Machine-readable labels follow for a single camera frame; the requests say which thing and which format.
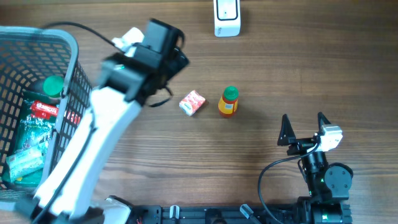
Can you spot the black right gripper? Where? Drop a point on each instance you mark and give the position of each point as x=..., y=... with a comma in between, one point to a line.
x=287, y=137

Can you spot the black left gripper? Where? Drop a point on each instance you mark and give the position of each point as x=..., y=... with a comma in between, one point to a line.
x=182, y=65

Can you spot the small red white carton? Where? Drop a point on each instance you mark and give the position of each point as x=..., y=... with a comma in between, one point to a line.
x=192, y=102

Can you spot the orange sauce bottle green cap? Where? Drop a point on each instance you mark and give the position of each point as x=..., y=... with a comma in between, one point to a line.
x=228, y=102

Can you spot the green-lidded white jar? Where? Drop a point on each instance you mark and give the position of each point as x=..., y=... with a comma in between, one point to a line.
x=51, y=86

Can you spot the red coffee stick sachet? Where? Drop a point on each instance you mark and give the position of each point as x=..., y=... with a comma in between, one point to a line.
x=42, y=110

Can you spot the green gloves package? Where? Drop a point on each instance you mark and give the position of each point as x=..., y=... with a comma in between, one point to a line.
x=27, y=131

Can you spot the teal wet wipes pack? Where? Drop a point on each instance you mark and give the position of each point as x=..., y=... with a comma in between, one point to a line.
x=26, y=161

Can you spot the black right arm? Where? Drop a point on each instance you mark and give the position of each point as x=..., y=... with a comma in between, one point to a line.
x=328, y=184

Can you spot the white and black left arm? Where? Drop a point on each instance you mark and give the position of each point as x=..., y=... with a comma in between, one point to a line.
x=126, y=82

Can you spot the white barcode scanner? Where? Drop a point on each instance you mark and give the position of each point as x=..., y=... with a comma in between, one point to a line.
x=227, y=18

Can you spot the grey plastic mesh basket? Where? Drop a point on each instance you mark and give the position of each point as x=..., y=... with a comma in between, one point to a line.
x=30, y=54

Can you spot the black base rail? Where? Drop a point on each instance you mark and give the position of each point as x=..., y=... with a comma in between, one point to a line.
x=199, y=214

